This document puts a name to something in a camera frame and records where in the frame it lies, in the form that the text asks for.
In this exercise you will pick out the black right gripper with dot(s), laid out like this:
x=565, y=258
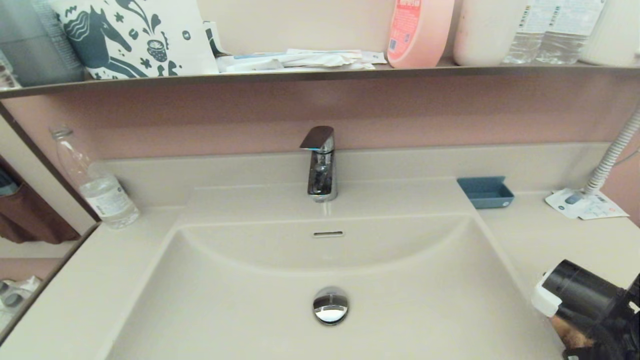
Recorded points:
x=615, y=340

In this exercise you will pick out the orange microfibre cloth grey trim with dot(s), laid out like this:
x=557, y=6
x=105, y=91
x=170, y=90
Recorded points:
x=570, y=332

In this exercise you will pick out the chrome single-lever faucet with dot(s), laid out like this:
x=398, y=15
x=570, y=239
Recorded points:
x=321, y=176

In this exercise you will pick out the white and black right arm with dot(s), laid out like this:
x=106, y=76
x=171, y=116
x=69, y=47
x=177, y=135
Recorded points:
x=580, y=292

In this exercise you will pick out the white ceramic sink basin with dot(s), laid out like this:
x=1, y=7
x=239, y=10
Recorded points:
x=225, y=310

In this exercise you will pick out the white printed paper leaflet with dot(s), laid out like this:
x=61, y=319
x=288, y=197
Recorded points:
x=605, y=207

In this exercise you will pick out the white packet with blue print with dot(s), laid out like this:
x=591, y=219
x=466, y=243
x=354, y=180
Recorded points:
x=567, y=201

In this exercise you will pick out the blue plastic soap dish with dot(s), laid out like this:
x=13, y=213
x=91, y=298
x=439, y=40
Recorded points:
x=486, y=193

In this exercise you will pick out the chrome drain stopper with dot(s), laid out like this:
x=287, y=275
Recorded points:
x=330, y=305

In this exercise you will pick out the chrome overflow slot cover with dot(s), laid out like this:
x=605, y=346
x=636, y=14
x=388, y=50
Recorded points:
x=328, y=234

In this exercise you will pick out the white ribbed container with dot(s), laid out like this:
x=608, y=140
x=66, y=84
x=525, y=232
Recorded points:
x=616, y=31

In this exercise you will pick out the cream plastic jar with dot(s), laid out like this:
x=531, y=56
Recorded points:
x=484, y=31

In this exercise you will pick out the pink plastic bottle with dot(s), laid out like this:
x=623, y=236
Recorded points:
x=417, y=31

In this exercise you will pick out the pile of white paper packets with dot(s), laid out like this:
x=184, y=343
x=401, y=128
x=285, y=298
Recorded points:
x=300, y=60

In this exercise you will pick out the clear plastic water bottle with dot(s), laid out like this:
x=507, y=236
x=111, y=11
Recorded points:
x=100, y=196

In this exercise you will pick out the white bag with horse print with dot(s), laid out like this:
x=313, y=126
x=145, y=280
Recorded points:
x=150, y=31

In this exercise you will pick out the brown wall shelf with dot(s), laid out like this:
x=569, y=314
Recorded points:
x=300, y=77

